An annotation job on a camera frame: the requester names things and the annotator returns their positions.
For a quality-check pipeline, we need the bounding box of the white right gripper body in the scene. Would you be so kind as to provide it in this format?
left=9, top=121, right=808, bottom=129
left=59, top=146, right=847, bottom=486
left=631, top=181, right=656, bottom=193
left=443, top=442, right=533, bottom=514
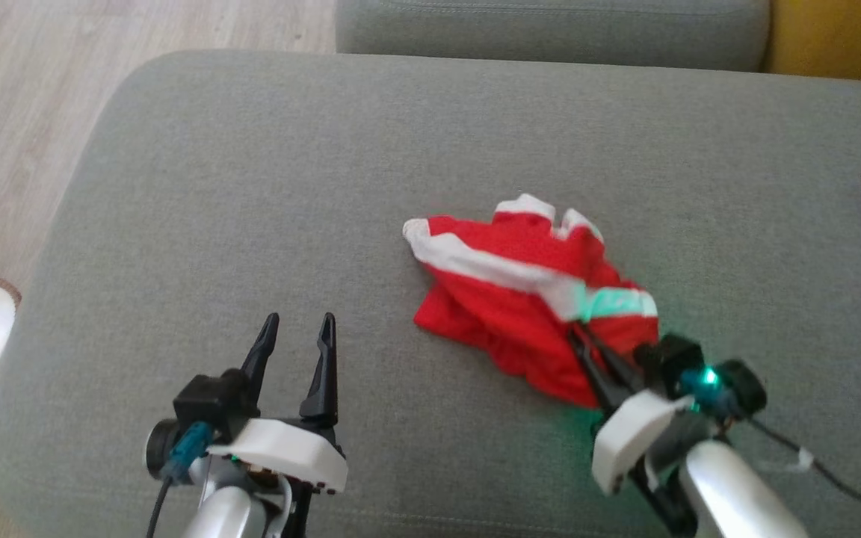
left=591, top=389, right=694, bottom=497

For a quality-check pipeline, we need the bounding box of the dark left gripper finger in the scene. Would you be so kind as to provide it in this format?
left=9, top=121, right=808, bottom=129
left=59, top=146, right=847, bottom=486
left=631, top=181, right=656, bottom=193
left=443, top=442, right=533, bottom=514
left=298, top=312, right=340, bottom=424
left=241, top=312, right=281, bottom=401

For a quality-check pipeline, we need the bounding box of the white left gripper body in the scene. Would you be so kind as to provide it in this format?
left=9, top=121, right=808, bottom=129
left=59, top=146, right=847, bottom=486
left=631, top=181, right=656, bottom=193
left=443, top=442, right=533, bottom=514
left=209, top=417, right=349, bottom=495

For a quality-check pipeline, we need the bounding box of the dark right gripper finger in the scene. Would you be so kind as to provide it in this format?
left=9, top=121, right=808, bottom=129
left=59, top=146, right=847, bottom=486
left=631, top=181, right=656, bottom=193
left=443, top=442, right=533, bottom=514
left=565, top=321, right=629, bottom=412
left=582, top=326, right=646, bottom=395

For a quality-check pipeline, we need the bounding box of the red mesh shorts white trim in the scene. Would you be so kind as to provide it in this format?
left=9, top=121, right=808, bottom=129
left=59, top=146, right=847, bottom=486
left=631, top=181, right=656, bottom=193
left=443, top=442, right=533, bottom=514
left=402, top=193, right=661, bottom=409

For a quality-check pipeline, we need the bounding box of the grey sofa seat cushion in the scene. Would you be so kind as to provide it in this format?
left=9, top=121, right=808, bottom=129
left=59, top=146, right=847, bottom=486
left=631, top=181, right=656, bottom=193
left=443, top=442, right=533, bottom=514
left=0, top=49, right=861, bottom=538

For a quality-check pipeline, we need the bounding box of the grey sofa back cushion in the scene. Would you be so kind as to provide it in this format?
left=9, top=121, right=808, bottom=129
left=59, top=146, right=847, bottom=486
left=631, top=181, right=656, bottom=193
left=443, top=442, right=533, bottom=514
left=335, top=0, right=771, bottom=73

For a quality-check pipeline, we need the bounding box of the yellow sofa cushion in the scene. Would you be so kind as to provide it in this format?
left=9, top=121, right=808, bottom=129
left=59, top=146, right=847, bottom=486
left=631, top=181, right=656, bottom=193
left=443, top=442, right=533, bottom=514
left=767, top=0, right=861, bottom=83

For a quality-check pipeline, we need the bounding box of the left arm cable blue plug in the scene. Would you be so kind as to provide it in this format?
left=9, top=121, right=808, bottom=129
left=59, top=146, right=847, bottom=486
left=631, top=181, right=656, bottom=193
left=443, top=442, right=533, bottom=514
left=146, top=422, right=215, bottom=538

